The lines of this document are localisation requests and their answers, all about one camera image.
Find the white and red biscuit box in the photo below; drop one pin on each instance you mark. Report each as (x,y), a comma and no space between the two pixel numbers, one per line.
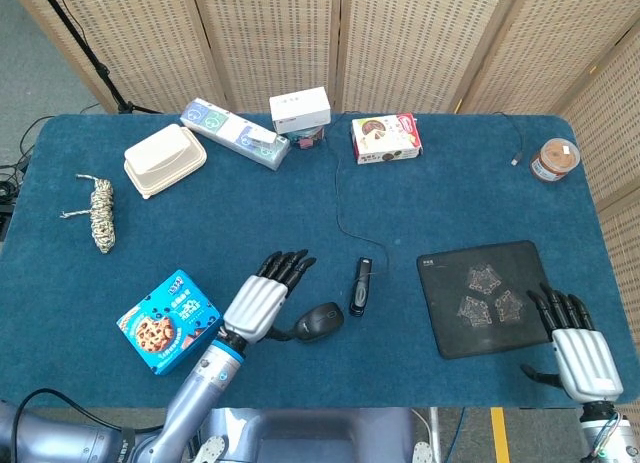
(385,138)

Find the black computer mouse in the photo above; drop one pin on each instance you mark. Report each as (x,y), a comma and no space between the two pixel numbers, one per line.
(322,320)

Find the black tripod stand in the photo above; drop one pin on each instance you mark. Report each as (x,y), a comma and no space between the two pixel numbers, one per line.
(102,73)

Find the white tissue multipack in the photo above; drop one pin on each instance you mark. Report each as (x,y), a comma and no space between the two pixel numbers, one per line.
(215,125)

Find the beige lidded food container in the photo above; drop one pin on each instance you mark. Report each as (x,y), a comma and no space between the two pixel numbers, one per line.
(160,158)

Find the brown jar with clear lid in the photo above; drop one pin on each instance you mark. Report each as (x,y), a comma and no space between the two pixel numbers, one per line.
(555,158)

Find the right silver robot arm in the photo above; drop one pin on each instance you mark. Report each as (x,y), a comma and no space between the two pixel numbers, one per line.
(610,438)

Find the small white barcode box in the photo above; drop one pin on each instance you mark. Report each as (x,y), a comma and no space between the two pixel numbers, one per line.
(262,137)

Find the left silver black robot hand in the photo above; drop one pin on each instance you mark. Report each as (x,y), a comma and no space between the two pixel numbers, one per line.
(255,303)

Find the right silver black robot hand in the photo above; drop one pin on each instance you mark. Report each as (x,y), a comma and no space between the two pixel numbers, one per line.
(585,363)

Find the black mouse pad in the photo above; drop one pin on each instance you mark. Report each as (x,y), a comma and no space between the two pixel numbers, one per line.
(440,293)

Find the white cardboard box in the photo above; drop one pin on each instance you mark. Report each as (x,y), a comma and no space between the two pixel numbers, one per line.
(300,108)

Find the grey robot torso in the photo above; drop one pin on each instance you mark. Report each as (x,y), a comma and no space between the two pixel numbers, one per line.
(310,433)

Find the black stapler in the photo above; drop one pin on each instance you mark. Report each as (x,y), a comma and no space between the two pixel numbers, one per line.
(361,295)

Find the blue cookie box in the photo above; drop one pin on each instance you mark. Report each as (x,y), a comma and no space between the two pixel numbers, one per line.
(165,323)

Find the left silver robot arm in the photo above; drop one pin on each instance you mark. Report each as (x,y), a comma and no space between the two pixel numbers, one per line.
(200,383)

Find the clear jar of binder clips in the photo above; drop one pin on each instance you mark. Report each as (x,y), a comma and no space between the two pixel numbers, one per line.
(305,140)

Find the blue table cloth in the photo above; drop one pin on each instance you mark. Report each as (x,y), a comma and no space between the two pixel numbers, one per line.
(250,223)

